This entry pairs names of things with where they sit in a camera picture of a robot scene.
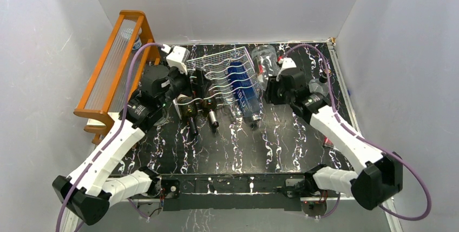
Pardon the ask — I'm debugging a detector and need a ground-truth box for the round clear bottle white cap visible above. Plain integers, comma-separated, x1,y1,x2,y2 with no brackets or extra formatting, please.
251,44,280,83

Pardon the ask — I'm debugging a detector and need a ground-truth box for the square clear bottle black cap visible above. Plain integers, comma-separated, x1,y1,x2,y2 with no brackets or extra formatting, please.
309,72,329,97

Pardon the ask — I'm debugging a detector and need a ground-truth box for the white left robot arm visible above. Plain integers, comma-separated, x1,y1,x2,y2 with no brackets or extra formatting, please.
52,65,209,226

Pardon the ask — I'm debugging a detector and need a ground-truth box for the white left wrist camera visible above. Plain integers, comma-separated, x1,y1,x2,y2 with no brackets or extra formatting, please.
161,44,190,75

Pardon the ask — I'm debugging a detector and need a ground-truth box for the dark wine bottle brown label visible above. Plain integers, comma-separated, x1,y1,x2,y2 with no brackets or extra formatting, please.
201,98,219,132

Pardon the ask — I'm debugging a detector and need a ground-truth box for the orange wooden shelf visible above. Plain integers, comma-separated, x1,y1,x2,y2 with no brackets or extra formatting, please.
74,10,160,145

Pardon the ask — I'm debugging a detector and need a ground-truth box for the pack of coloured markers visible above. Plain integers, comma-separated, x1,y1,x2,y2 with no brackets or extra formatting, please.
322,137,335,149

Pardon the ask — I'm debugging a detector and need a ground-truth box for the plastic water bottle on shelf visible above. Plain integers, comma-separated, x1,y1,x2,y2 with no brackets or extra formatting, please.
121,28,142,52

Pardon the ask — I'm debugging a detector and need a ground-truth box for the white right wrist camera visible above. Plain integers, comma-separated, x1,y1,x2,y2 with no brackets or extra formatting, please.
276,56,297,82

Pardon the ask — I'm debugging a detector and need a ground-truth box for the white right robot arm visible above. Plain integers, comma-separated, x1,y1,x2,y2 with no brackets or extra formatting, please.
264,68,403,210

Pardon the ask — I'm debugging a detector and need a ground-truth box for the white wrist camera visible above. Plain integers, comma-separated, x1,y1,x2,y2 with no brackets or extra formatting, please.
161,44,190,75
276,56,297,82

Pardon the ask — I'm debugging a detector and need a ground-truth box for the aluminium frame rail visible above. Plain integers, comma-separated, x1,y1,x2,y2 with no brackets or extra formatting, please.
53,165,402,226

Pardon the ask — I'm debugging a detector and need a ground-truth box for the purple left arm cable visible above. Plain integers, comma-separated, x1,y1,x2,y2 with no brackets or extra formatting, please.
55,43,171,232

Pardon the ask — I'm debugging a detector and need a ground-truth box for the white wire wine rack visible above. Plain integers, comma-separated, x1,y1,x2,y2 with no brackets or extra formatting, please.
185,45,261,109

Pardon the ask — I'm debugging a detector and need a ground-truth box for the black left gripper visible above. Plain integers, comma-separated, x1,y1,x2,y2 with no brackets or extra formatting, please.
158,58,212,108

